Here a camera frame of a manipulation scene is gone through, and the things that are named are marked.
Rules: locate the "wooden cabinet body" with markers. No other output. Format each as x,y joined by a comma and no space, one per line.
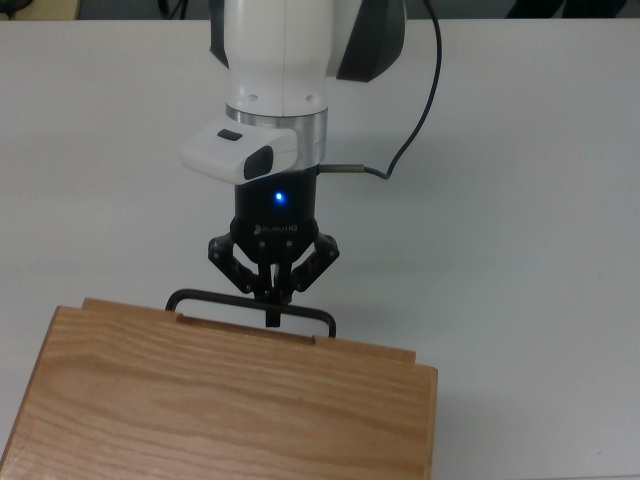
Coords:
210,400

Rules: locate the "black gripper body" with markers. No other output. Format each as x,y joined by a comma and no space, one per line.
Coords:
280,215

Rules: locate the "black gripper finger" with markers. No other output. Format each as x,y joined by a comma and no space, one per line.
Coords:
317,260
231,262

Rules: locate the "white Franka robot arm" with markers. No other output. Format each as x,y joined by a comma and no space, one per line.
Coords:
277,55

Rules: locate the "wooden drawer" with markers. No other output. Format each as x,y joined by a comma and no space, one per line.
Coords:
150,311

